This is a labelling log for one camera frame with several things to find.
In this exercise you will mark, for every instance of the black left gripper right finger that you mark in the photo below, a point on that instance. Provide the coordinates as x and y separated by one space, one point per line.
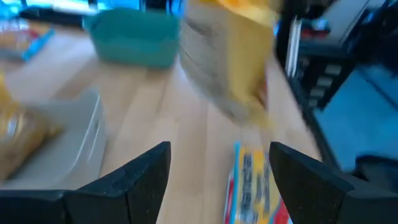
311 193

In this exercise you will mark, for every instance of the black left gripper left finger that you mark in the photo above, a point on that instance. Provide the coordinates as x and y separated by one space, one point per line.
118 199

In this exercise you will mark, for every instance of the blue beef ramen pack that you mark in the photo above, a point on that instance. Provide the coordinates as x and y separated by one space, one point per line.
252 186

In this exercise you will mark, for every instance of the yellow creamy chicken ramen pack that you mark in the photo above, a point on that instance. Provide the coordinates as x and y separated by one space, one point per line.
21 133
236 62

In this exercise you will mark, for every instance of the pale grey plastic bin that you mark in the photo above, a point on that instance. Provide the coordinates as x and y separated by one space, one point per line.
77 149

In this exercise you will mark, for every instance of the green plastic bin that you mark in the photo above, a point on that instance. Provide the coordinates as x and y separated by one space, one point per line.
133 40

